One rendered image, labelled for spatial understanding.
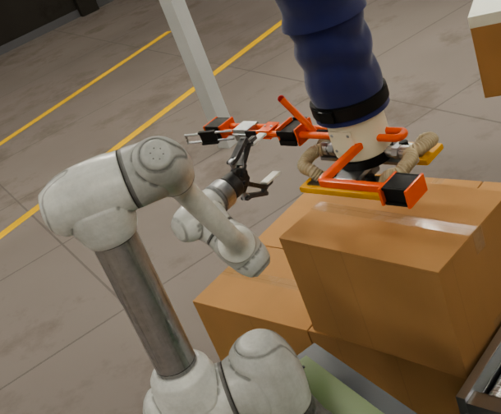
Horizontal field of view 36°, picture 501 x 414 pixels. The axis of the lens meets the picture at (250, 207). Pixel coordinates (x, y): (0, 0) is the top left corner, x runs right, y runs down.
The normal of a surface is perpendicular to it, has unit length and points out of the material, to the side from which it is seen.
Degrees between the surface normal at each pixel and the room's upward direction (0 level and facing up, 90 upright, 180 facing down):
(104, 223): 95
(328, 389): 1
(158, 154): 52
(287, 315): 0
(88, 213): 93
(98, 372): 0
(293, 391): 90
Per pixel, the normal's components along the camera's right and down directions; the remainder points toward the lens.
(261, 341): -0.22, -0.86
